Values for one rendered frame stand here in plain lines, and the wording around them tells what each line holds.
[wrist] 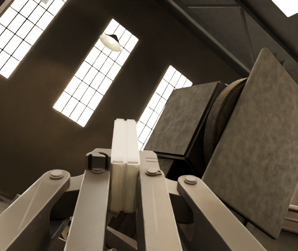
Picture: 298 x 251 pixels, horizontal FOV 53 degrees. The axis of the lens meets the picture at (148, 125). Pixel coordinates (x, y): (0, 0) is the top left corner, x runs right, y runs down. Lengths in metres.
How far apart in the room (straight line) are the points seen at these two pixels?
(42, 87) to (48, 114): 0.78
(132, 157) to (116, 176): 0.01
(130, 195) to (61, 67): 9.16
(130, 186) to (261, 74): 1.97
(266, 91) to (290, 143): 0.43
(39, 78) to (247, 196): 7.79
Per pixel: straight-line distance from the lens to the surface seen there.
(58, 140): 8.98
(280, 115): 2.24
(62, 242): 1.24
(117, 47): 7.81
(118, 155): 0.16
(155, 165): 0.17
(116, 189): 0.16
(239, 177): 1.94
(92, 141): 9.18
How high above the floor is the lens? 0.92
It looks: 17 degrees up
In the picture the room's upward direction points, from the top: 29 degrees clockwise
